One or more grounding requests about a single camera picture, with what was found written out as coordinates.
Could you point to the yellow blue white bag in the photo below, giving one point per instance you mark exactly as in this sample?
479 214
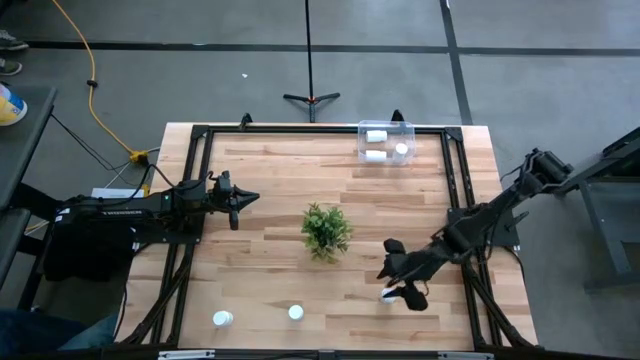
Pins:
10 107

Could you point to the person's leg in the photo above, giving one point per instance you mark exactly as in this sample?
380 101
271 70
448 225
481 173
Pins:
30 335

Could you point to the black tripod stand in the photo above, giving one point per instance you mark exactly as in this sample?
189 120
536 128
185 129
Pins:
309 50

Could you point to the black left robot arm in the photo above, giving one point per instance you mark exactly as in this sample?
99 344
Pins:
125 212

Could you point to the dark grey side table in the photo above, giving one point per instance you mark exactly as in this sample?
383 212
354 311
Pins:
25 145

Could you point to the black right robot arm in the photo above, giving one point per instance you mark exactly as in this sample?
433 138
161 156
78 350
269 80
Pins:
480 225

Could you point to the white pill bottle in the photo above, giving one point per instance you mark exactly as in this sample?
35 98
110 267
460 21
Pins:
387 301
222 318
376 155
295 312
376 136
400 150

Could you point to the green plant in white pot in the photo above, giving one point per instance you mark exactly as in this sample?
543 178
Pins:
325 232

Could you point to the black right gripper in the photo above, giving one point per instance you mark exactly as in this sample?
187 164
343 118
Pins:
420 267

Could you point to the person's shoe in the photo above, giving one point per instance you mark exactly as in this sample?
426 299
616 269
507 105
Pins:
9 66
12 41

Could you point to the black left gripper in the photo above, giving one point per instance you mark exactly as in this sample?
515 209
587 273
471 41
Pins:
224 192

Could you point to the dark metal stand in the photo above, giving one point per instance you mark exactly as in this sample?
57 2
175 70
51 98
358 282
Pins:
605 210

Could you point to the black clamp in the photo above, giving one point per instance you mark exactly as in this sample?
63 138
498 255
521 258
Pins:
245 120
397 116

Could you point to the clear plastic basket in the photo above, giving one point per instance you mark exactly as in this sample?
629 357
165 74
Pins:
385 125

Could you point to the white metal bracket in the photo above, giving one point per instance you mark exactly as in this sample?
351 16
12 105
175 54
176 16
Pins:
465 356
186 354

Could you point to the white paper sheet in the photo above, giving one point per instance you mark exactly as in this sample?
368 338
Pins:
118 192

